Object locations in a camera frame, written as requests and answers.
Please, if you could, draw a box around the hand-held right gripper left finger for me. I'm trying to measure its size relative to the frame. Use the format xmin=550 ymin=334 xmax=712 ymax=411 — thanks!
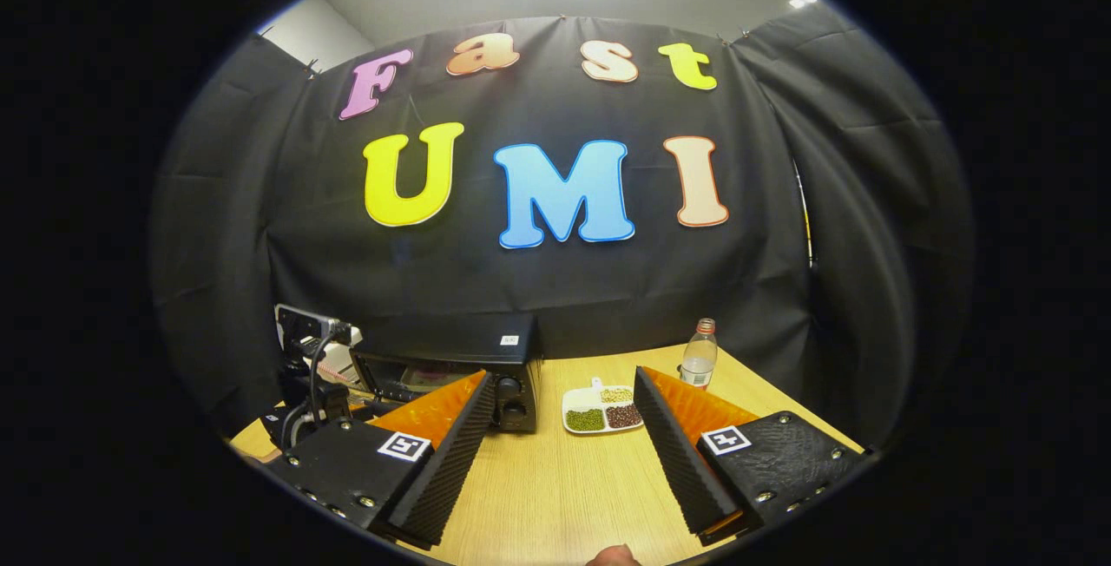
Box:
xmin=265 ymin=369 xmax=496 ymax=550

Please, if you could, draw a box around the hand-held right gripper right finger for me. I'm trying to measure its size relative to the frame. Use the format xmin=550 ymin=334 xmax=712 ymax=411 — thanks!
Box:
xmin=634 ymin=366 xmax=869 ymax=547

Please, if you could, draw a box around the white divided plate of beans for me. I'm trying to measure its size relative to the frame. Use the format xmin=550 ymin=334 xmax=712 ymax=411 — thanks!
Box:
xmin=562 ymin=378 xmax=645 ymax=435

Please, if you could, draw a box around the black electric oven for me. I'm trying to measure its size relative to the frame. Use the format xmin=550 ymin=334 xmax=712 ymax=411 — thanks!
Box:
xmin=352 ymin=314 xmax=543 ymax=434

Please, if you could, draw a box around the white toaster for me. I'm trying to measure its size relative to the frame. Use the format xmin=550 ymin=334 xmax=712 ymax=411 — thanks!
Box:
xmin=317 ymin=342 xmax=365 ymax=386

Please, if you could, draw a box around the clear water bottle red label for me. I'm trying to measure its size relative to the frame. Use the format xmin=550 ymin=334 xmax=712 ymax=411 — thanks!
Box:
xmin=680 ymin=318 xmax=720 ymax=389

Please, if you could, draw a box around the black backdrop cloth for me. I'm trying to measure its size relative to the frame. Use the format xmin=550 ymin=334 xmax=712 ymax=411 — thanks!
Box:
xmin=149 ymin=3 xmax=973 ymax=445

